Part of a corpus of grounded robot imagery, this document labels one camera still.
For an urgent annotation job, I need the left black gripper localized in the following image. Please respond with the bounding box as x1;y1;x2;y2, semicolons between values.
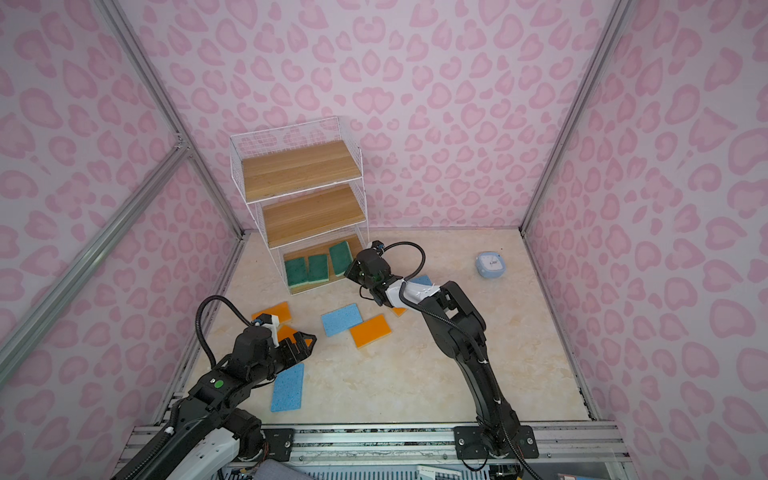
250;330;317;388

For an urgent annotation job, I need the green sponge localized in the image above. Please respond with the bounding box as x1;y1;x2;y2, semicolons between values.
328;241;354;276
307;254;330;285
284;257;309;288

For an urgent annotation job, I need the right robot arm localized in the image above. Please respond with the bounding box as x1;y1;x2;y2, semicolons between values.
345;241;539;463

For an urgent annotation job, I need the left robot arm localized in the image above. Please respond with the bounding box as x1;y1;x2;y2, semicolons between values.
113;295;317;479

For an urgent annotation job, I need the orange sponge far left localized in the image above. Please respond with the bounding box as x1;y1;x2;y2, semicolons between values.
251;301;292;323

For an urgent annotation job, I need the blue sponge centre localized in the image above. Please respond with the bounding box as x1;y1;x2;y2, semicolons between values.
321;304;363;337

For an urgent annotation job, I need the blue sponge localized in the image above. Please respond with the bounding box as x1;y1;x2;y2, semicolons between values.
270;364;305;413
321;304;363;337
411;275;433;286

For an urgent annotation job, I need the blue sponge near front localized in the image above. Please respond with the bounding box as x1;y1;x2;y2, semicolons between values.
270;364;305;413

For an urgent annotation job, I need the orange sponge centre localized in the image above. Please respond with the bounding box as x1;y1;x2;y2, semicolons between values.
349;314;392;349

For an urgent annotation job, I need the blue sponge back right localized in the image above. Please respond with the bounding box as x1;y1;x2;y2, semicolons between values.
411;275;433;286

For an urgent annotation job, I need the light blue round container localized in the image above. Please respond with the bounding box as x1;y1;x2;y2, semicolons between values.
475;252;506;279

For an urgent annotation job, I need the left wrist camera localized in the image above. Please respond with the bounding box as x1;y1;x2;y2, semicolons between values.
252;313;280;348

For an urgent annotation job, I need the white wire wooden shelf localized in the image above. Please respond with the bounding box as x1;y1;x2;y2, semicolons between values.
229;116;369;295

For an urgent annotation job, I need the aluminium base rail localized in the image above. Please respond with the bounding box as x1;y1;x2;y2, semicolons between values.
113;419;637;480

